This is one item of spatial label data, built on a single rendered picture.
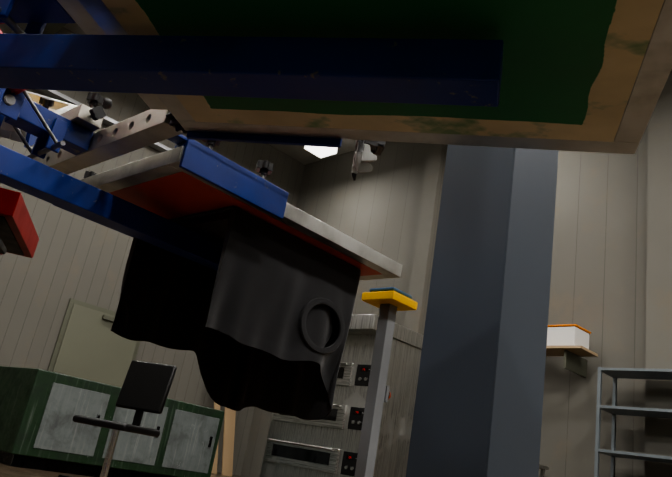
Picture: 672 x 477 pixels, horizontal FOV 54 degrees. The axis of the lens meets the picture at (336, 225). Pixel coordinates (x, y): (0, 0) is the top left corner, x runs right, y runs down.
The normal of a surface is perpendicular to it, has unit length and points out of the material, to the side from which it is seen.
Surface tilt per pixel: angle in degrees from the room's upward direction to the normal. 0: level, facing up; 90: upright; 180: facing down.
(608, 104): 180
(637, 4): 180
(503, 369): 90
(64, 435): 90
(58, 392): 90
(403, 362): 90
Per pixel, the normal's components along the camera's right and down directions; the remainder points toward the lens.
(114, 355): 0.70, -0.13
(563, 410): -0.69, -0.36
